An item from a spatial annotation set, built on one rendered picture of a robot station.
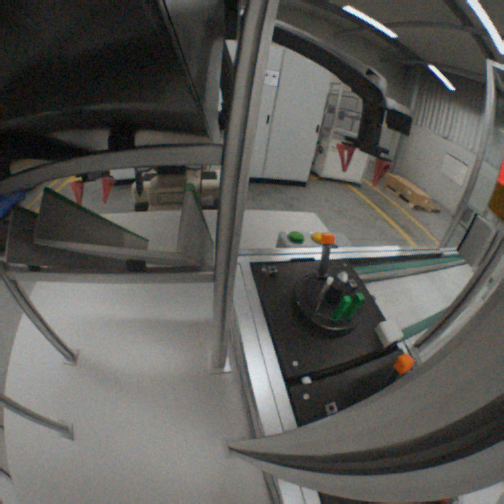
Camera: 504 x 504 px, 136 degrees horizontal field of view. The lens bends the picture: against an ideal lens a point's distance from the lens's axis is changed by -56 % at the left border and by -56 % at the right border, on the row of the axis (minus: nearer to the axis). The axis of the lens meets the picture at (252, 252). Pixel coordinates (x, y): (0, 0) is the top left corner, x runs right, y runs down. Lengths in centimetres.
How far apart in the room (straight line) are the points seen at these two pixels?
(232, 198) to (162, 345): 35
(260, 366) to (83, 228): 29
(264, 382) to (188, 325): 22
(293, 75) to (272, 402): 342
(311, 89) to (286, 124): 71
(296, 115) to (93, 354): 341
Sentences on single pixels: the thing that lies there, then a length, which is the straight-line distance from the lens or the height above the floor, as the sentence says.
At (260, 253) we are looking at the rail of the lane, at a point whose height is 96.
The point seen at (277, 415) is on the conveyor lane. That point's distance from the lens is 33.
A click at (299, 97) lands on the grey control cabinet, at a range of 345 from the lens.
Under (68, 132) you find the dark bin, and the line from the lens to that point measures 17.
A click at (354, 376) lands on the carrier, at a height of 97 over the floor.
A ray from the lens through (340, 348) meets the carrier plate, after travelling 38.
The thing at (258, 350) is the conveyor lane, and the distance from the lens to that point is 35.
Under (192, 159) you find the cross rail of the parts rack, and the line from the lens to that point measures 16.
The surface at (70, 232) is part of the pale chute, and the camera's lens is 23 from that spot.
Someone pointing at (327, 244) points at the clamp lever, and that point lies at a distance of 40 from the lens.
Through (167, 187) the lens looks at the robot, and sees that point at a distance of 98.
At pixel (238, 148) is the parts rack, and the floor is 123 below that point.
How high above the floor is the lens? 127
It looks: 38 degrees down
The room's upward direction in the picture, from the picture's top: 10 degrees clockwise
